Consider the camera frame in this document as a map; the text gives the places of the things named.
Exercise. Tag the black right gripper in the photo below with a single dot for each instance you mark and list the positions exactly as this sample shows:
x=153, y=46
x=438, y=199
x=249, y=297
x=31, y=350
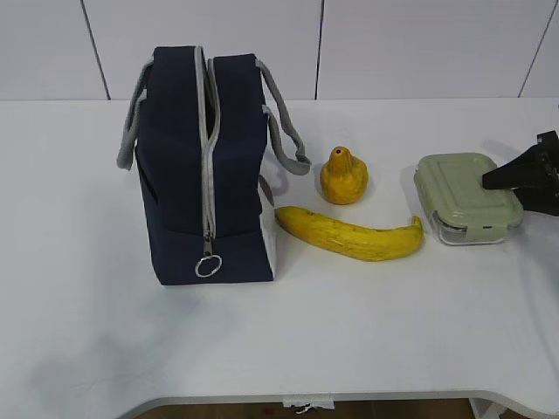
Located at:
x=533, y=175

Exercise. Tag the green lid glass container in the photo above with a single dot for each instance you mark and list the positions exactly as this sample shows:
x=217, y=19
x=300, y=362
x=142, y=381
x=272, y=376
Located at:
x=457, y=206

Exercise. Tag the yellow banana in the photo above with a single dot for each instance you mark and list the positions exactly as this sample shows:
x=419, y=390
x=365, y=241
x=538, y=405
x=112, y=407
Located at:
x=351, y=240

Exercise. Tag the yellow pear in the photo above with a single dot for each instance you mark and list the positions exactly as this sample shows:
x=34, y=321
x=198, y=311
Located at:
x=344, y=177

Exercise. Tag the navy blue lunch bag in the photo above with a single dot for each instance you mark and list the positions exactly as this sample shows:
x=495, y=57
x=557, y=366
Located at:
x=197, y=130

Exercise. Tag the white tape scrap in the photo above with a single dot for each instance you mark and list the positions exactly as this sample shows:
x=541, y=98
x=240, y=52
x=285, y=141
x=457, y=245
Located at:
x=304, y=404

